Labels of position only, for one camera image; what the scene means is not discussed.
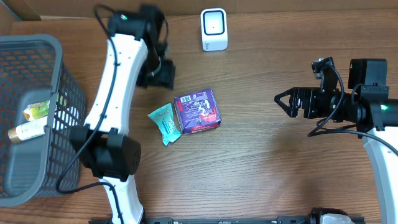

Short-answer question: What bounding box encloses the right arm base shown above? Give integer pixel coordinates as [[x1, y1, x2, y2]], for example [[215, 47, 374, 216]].
[[307, 208, 354, 224]]

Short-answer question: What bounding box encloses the teal wipes pack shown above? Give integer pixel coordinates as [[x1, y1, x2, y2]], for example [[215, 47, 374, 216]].
[[148, 103, 181, 146]]

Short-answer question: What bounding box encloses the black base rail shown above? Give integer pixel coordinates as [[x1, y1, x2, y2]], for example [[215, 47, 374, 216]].
[[142, 216, 365, 224]]

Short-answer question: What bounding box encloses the purple pad package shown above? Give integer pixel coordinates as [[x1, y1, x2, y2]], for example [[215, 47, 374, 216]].
[[174, 88, 222, 134]]

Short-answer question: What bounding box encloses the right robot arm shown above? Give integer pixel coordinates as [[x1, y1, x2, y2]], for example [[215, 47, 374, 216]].
[[274, 57, 397, 223]]

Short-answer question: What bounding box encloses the grey plastic basket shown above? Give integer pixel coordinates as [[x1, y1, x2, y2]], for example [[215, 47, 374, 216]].
[[1, 34, 86, 207]]

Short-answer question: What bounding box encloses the white tube gold cap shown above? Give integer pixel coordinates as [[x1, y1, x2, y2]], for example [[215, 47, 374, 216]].
[[7, 107, 80, 144]]

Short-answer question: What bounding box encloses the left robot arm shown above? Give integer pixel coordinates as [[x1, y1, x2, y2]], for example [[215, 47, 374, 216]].
[[70, 4, 175, 223]]

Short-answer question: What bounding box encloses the green yellow snack pack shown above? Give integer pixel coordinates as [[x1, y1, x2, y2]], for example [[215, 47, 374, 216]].
[[22, 100, 50, 122]]

